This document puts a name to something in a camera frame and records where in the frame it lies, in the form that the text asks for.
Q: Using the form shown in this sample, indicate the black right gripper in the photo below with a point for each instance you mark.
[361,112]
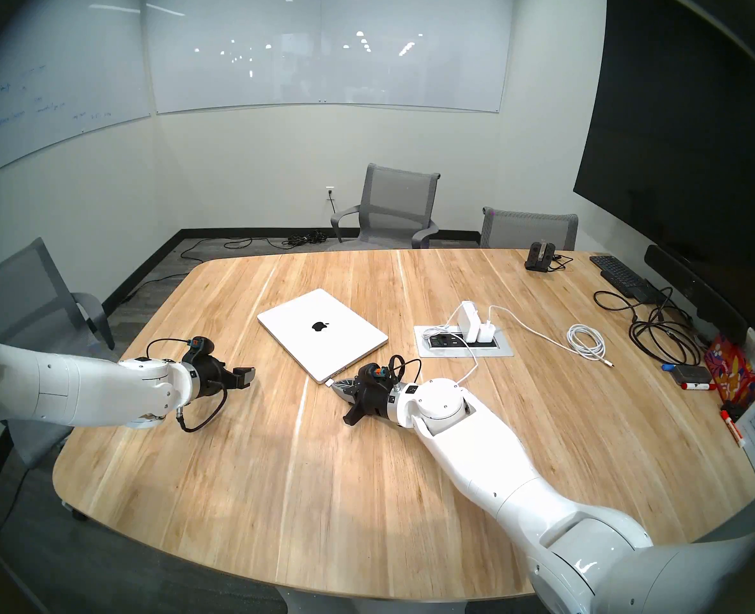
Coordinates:
[377,401]

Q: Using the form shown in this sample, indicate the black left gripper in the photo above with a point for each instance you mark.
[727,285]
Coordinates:
[206,377]

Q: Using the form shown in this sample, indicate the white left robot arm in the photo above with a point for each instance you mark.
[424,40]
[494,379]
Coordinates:
[51,389]

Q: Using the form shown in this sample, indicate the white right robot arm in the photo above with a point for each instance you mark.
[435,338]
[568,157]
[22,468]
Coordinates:
[480,459]

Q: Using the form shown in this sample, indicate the silver MacBook laptop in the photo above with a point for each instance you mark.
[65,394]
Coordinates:
[326,350]

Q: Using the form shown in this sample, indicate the black controller charging dock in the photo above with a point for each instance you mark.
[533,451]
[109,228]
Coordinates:
[539,256]

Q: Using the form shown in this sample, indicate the large white power adapter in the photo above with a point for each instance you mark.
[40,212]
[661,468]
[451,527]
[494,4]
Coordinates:
[470,322]

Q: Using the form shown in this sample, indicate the silver table outlet box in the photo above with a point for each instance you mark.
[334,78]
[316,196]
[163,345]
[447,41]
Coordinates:
[502,350]

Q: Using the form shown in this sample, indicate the grey mesh office chair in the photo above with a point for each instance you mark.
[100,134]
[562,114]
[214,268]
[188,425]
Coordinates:
[531,230]
[19,293]
[396,197]

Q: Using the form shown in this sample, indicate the black keyboard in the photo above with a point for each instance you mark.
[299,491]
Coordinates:
[623,275]

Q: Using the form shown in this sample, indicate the blank glass whiteboard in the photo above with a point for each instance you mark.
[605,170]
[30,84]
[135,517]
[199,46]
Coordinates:
[326,50]

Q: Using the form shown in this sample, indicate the red whiteboard marker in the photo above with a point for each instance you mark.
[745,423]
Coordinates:
[691,385]

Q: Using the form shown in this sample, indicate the grey whiteboard eraser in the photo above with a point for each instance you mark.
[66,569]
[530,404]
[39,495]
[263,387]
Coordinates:
[692,374]

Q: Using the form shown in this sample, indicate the glass whiteboard with writing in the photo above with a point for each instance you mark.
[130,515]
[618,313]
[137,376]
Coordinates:
[58,82]

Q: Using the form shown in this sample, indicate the black video bar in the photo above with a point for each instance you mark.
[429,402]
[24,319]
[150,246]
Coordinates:
[697,293]

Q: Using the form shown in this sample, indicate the colourful snack bag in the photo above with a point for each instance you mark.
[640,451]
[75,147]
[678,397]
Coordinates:
[729,369]

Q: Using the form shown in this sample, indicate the orange whiteboard marker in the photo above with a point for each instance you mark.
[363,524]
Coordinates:
[732,428]

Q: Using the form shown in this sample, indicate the large black TV screen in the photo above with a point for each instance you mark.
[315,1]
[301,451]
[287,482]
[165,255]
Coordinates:
[684,139]

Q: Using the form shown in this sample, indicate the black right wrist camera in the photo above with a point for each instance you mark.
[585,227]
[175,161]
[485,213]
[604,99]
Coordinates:
[376,371]

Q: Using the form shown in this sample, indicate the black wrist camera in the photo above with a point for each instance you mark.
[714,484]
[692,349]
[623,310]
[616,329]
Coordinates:
[376,371]
[200,347]

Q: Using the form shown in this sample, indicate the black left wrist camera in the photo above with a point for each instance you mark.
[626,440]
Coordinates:
[200,347]

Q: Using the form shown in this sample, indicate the white table pedestal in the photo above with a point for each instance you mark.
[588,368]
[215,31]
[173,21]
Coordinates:
[301,603]

